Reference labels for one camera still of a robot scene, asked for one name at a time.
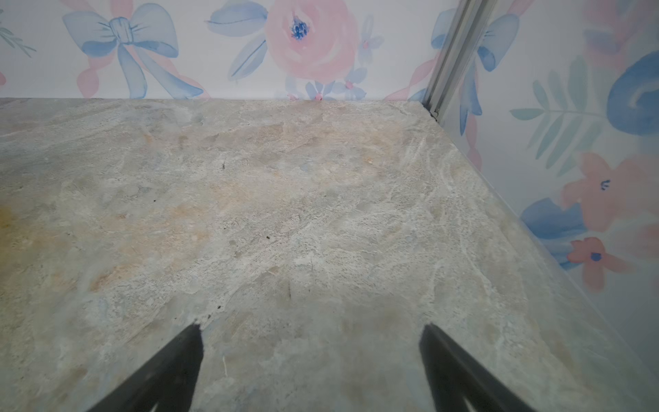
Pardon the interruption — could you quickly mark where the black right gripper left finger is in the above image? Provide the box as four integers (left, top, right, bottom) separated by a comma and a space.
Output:
91, 324, 204, 411

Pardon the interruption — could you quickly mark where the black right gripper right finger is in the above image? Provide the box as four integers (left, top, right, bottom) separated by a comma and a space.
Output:
419, 324, 534, 412

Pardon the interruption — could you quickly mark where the aluminium corner post right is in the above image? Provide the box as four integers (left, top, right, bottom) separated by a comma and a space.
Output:
421, 0, 497, 122

